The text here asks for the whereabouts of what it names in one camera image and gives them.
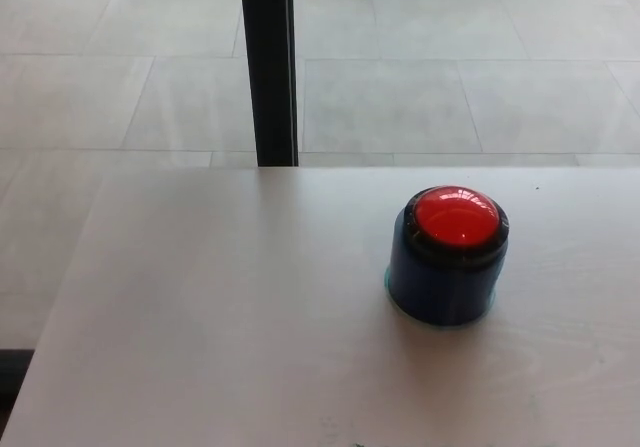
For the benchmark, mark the red dome push button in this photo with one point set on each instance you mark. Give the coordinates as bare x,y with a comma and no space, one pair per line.
450,257

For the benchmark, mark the black vertical post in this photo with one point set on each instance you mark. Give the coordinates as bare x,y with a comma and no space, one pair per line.
270,67

